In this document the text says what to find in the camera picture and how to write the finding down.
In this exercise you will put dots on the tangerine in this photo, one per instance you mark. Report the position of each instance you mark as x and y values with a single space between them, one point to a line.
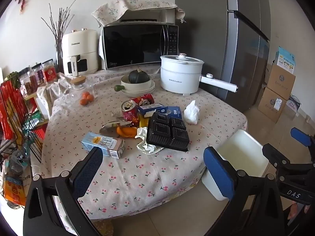
83 101
86 95
91 98

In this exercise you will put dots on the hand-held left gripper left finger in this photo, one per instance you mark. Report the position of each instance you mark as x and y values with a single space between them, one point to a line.
86 172

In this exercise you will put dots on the light blue milk carton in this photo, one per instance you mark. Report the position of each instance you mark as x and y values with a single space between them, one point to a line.
101 143

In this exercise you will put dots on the blue white carton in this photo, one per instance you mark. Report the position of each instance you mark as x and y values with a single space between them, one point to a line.
150 108

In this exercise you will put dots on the person's right hand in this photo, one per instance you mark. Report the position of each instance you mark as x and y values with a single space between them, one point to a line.
295 212

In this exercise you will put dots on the dried branches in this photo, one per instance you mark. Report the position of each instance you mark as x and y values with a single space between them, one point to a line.
59 24

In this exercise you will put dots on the glass jar with oranges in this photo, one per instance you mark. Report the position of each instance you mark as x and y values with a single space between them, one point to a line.
78 89

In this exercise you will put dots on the small green fruit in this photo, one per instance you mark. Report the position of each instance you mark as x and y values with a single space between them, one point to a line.
120 88

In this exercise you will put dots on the red label jar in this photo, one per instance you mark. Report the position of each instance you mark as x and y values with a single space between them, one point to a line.
49 72

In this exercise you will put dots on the white electric pot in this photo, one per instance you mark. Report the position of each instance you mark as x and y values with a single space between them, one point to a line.
177 78

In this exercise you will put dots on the black microwave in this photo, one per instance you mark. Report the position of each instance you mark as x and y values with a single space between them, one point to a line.
133 46

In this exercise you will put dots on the white printed wrapper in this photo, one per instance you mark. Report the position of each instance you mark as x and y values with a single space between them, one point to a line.
142 134

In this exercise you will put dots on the wooden shelf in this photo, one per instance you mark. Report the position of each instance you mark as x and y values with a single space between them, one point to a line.
41 103

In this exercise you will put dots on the green plant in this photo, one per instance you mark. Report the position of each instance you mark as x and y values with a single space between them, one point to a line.
12 78

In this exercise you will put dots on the black plastic tray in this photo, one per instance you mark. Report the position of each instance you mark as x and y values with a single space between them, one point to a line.
167 132

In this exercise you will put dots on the white plastic bag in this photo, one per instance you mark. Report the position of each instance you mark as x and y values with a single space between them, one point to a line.
191 113

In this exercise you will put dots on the yellow packet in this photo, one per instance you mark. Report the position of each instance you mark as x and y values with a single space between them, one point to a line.
142 121

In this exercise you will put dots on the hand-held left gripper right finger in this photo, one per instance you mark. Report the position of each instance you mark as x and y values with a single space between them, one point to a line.
219 174

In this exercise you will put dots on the pink drink can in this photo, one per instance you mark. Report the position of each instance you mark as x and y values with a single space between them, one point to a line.
130 114

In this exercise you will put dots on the white countertop appliance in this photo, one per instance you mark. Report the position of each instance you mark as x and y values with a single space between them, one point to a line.
147 19

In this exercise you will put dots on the dark green squash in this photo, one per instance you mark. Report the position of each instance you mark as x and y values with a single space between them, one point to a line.
139 76

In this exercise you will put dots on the white trash bin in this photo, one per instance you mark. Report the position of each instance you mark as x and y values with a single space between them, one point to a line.
243 152

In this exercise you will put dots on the red snack bags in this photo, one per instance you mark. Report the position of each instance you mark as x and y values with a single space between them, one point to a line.
12 108

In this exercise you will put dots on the pastel floral tablecloth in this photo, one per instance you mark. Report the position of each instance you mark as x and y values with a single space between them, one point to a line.
190 185

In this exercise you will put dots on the green packet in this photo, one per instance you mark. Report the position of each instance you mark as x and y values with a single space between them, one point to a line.
34 119

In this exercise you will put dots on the white plate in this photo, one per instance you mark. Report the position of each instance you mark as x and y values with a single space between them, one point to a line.
147 91
137 95

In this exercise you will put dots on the orange snack bag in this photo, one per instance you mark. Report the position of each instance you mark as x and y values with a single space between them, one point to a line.
14 191

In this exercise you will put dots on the red Pringles can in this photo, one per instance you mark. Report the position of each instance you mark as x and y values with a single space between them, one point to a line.
145 99

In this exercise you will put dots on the yellow patterned cloth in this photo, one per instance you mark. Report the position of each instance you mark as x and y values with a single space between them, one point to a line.
104 228

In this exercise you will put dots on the orange peel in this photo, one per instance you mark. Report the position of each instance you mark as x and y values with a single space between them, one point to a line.
126 132

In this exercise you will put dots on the stacked cardboard boxes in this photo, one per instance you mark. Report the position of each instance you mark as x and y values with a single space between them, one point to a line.
270 105

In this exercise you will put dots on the blue white box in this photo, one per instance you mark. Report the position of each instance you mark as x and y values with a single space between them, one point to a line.
285 59

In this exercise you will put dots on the floral cloth cover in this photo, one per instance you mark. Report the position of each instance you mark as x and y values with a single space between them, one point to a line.
123 7

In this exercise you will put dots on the dark blue box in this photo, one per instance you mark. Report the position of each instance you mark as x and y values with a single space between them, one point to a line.
173 111

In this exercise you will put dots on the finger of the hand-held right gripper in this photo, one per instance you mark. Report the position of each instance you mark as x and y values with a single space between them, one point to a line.
300 136
270 152

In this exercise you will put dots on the grey refrigerator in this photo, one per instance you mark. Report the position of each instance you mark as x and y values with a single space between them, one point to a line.
204 29

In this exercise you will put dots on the glass vase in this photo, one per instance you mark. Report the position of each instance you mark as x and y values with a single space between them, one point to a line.
59 59

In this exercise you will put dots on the cream air fryer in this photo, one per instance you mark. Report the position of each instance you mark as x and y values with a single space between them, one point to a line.
81 44

